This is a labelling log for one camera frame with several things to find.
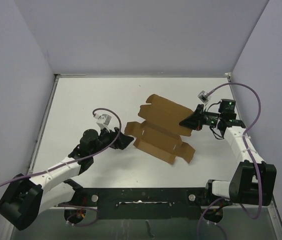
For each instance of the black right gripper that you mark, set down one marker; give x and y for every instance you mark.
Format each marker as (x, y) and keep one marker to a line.
(195, 121)

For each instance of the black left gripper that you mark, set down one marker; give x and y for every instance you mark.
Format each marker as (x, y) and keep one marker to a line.
(122, 141)

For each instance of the brown cardboard box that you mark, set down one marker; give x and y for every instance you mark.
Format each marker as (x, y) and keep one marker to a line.
(160, 133)

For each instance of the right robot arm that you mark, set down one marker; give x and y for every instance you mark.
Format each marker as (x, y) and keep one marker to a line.
(253, 181)

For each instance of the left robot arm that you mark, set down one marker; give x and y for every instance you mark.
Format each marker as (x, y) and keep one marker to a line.
(27, 196)

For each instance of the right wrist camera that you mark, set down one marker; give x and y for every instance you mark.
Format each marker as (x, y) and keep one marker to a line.
(204, 97)

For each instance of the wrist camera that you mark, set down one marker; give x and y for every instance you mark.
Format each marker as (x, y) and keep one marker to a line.
(204, 97)
(104, 121)

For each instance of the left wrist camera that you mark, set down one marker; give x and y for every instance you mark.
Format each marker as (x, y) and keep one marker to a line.
(104, 121)

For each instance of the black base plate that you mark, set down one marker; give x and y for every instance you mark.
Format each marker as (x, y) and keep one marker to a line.
(137, 203)

